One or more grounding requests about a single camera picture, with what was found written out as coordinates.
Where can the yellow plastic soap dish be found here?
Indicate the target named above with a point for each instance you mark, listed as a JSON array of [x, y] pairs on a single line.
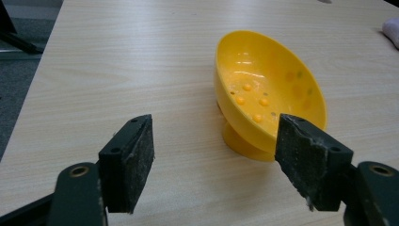
[[266, 91]]

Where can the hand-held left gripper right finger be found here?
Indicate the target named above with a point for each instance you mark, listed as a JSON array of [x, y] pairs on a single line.
[[309, 160]]

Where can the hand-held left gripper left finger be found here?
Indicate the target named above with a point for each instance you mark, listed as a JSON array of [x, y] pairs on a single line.
[[125, 163]]

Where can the white cloth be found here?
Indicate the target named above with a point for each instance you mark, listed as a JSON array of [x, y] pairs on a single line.
[[392, 29]]

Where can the black metal stand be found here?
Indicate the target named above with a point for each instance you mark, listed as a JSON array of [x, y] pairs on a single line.
[[14, 34]]

